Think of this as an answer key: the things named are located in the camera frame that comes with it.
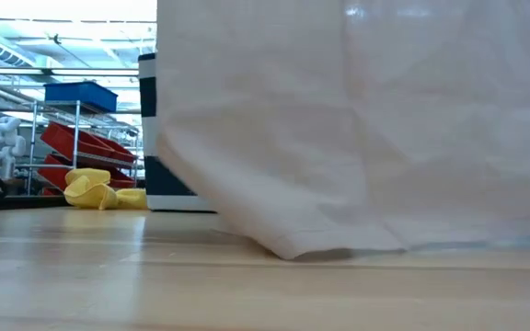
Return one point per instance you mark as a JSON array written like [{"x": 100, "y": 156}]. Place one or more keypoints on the black table frame rail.
[{"x": 16, "y": 202}]

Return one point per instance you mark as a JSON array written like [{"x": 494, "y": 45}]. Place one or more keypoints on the yellow towel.
[{"x": 90, "y": 193}]

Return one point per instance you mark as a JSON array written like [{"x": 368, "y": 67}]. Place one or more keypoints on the ceiling ventilation duct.
[{"x": 3, "y": 53}]

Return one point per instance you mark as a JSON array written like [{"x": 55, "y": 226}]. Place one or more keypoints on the pale pink towel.
[{"x": 338, "y": 138}]

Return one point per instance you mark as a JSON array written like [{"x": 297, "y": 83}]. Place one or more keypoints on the navy white striped basket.
[{"x": 164, "y": 184}]

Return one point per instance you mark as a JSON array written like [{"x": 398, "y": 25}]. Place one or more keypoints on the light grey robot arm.
[{"x": 5, "y": 142}]

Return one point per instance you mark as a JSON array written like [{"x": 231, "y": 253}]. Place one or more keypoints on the red storage bin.
[
  {"x": 118, "y": 151},
  {"x": 53, "y": 174},
  {"x": 72, "y": 140},
  {"x": 122, "y": 179}
]

